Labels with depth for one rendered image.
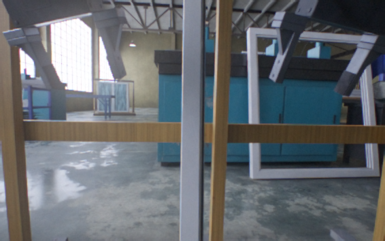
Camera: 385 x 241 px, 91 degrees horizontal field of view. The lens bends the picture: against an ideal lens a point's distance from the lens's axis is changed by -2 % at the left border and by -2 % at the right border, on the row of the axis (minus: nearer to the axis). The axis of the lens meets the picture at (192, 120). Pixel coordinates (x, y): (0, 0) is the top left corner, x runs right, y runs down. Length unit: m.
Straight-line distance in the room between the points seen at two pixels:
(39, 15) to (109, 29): 0.10
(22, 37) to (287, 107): 2.22
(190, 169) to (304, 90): 2.09
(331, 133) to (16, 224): 1.18
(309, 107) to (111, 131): 2.14
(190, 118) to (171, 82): 1.57
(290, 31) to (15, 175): 0.87
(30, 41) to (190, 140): 0.35
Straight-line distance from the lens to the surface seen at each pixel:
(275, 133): 0.79
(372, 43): 0.43
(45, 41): 11.97
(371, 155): 2.65
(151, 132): 0.70
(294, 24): 0.35
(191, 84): 0.48
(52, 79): 0.43
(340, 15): 0.37
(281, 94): 2.31
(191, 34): 0.52
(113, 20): 0.34
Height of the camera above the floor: 0.69
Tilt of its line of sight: 5 degrees down
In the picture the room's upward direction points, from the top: 1 degrees clockwise
